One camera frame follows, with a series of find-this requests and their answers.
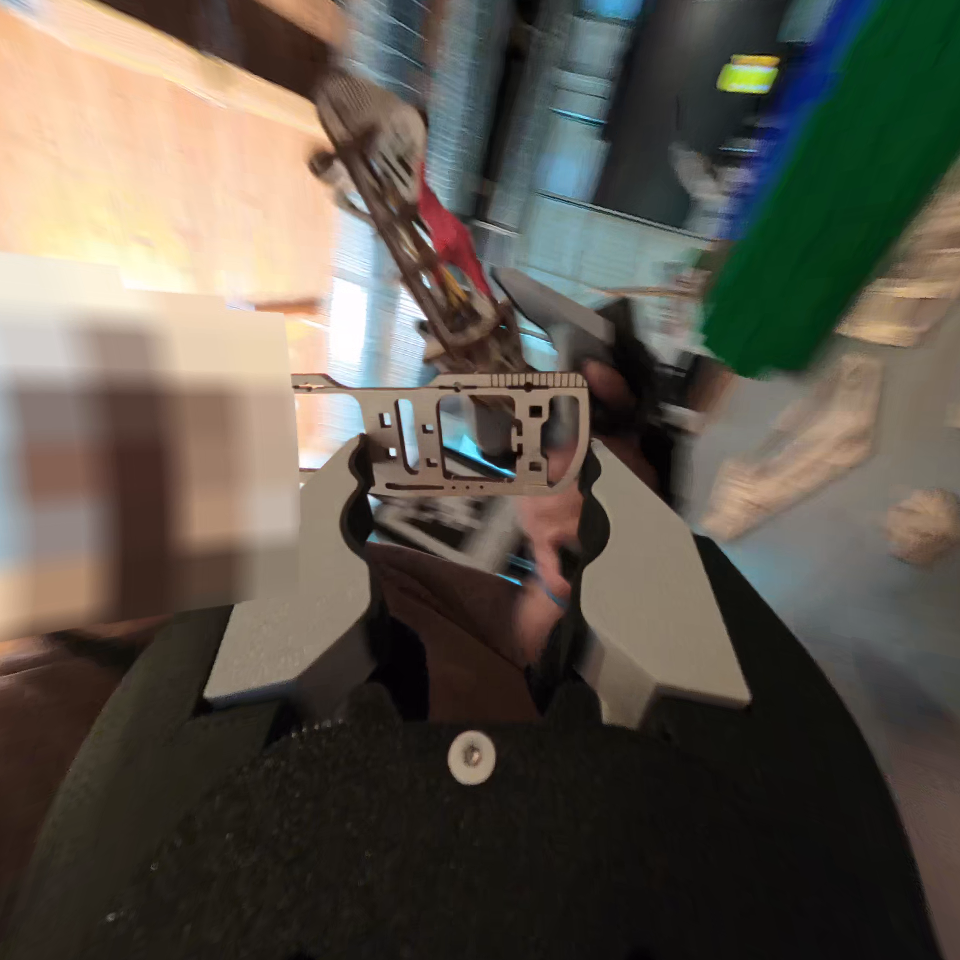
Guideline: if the wooden ship model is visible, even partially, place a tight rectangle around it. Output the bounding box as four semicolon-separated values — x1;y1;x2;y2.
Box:
309;67;530;370

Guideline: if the green plastic bin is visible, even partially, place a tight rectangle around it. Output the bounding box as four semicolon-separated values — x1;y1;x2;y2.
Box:
699;0;960;378

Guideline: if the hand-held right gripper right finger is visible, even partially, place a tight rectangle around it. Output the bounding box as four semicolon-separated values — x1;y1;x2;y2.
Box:
576;441;753;730

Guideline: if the small wooden rectangular piece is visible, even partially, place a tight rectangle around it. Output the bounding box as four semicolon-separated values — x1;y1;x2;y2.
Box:
887;486;960;567

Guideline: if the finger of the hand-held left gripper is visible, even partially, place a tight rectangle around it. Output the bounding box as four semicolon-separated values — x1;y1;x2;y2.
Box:
471;393;519;457
491;266;618;365

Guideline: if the blue plastic bin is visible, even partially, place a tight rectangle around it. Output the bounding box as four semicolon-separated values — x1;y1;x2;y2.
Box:
738;0;882;219

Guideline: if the black monitor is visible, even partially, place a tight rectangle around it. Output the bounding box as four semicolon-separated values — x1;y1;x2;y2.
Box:
600;0;759;219

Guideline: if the large wooden cutout sheet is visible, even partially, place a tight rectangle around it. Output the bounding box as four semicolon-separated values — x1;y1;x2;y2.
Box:
831;243;960;350

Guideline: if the rounded wooden frame piece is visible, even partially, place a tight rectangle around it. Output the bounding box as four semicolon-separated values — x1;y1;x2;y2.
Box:
290;371;594;500

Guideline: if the triangular wooden cutout sheet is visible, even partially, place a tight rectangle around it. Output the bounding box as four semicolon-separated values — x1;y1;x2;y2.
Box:
703;352;888;543

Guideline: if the yellow-green lit sign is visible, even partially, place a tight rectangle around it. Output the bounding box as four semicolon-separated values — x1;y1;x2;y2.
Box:
714;52;783;96

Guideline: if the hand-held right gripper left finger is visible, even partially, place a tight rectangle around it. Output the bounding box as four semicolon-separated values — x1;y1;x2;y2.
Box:
202;433;380;712

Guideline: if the person's left hand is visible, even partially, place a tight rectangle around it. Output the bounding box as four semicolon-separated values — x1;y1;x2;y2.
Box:
516;483;594;665

